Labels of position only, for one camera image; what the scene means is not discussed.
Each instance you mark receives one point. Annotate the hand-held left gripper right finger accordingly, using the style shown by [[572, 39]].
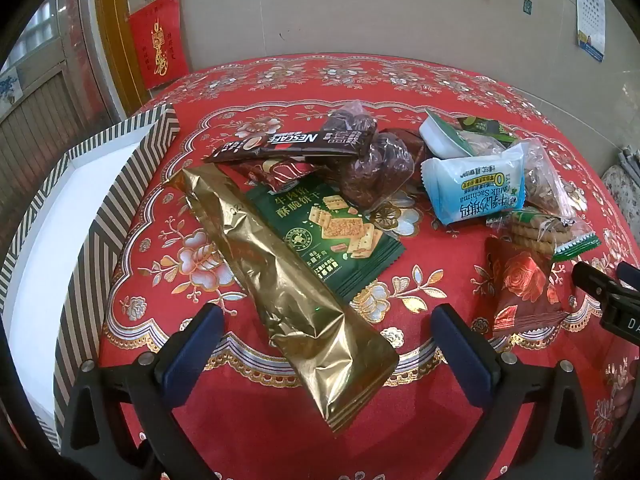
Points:
[[460, 351]]

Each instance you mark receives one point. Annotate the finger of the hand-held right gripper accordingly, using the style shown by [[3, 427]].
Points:
[[629, 275], [592, 280]]

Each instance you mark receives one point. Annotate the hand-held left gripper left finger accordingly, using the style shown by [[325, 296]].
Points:
[[195, 346]]

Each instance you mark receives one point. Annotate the green round biscuit packet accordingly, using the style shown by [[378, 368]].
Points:
[[540, 232]]

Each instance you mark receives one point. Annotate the red rose print packet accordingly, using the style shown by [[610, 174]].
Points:
[[520, 285]]

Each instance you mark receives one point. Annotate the clear bag of walnuts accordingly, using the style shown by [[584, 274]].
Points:
[[545, 185]]

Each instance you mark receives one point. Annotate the long gold foil packet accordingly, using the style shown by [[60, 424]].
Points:
[[280, 280]]

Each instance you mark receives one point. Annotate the light blue pastry packet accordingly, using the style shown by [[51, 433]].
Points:
[[470, 190]]

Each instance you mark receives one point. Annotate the dark green cracker packet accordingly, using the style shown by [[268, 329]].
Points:
[[340, 240]]

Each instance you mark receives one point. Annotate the small dark green packet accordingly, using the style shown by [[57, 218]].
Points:
[[487, 127]]

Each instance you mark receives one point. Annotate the striped cardboard box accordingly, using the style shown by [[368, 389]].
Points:
[[75, 200]]

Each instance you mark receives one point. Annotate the red coffee sachet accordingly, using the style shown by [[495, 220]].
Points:
[[280, 172]]

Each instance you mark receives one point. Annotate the clear bag of red dates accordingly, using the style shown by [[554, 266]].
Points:
[[370, 170]]

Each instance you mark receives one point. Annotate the white and green packet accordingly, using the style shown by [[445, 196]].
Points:
[[440, 135]]

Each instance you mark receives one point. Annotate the brown coffee stick packet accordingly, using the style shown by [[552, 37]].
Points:
[[295, 142]]

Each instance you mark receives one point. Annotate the floral chair cushion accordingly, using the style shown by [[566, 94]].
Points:
[[622, 190]]

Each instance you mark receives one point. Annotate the red floral tablecloth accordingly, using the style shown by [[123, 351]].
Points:
[[425, 260]]

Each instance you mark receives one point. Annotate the grey rod bundle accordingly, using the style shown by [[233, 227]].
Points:
[[630, 160]]

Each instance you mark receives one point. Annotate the brown slatted wooden panel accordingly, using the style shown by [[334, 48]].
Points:
[[45, 135]]

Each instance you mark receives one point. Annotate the red paper poster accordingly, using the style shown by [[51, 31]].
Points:
[[160, 40]]

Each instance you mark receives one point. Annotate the wall calendar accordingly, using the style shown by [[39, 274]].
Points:
[[590, 15]]

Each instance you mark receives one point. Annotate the small green wall sticker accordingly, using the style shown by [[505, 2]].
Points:
[[527, 6]]

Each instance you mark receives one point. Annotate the wooden door frame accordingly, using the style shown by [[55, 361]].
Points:
[[112, 35]]

